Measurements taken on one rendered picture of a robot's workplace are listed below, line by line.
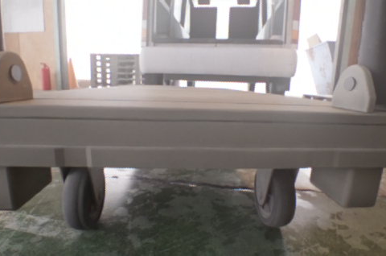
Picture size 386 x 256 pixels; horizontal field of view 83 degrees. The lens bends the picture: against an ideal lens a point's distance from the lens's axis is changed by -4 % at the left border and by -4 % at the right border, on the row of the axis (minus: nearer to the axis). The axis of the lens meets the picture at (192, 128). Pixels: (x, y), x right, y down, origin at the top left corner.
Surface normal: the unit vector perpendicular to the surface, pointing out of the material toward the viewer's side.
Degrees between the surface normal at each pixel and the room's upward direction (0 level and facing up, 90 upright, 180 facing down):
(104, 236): 0
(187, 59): 89
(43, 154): 90
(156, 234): 0
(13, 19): 90
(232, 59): 88
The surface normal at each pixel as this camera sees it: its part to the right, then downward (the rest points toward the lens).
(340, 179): -1.00, -0.02
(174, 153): 0.07, 0.20
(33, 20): -0.15, 0.19
